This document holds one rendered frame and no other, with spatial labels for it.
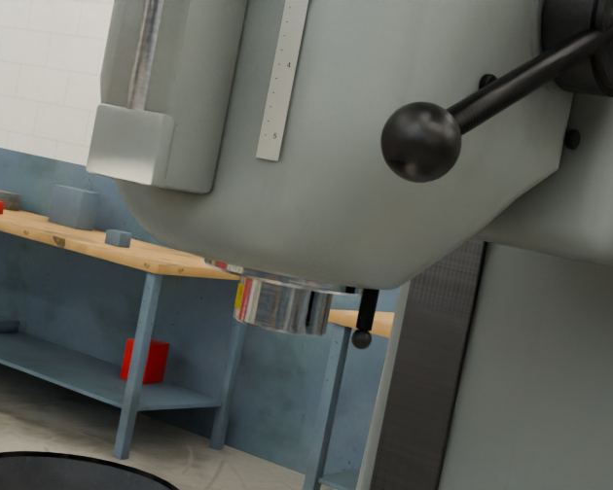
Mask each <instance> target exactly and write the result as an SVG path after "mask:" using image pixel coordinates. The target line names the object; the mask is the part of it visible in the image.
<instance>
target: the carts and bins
mask: <svg viewBox="0 0 613 490"><path fill-rule="evenodd" d="M0 490H179V489H178V488H177V487H175V486H174V485H172V484H171V483H169V482H168V481H166V480H164V479H162V478H160V477H158V476H155V475H153V474H151V473H148V472H144V471H141V470H139V469H136V468H133V467H129V466H126V465H122V464H119V463H115V462H111V461H106V460H101V459H96V458H92V457H86V456H80V455H73V454H65V453H55V452H42V451H11V452H0Z"/></svg>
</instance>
